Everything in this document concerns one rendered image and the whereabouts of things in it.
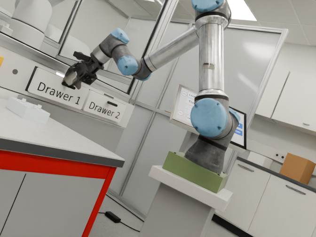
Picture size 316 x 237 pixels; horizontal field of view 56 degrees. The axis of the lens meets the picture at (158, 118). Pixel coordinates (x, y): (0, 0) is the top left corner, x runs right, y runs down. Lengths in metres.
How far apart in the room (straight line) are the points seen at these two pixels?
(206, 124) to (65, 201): 0.48
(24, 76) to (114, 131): 0.65
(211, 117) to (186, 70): 2.15
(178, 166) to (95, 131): 0.71
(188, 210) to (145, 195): 1.98
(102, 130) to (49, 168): 0.94
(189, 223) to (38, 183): 0.53
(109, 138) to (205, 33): 0.94
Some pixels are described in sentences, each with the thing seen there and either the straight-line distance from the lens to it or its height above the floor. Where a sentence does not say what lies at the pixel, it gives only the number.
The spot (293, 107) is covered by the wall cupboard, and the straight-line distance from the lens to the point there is 4.28.
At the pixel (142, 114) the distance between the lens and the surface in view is 3.24.
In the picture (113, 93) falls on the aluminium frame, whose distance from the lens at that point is 1.66.
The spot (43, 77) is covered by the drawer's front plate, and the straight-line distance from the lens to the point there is 1.36.
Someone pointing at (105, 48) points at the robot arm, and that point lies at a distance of 1.26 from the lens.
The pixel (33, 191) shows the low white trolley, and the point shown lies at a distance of 0.80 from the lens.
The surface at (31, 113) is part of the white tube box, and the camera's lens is 1.00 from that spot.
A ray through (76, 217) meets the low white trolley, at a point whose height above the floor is 0.56.
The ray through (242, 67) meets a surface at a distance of 2.81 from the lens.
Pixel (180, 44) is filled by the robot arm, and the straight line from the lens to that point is 1.25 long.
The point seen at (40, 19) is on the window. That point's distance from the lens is 1.37.
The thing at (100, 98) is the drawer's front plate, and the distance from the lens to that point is 1.59.
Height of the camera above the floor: 0.91
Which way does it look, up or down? 1 degrees up
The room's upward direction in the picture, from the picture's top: 23 degrees clockwise
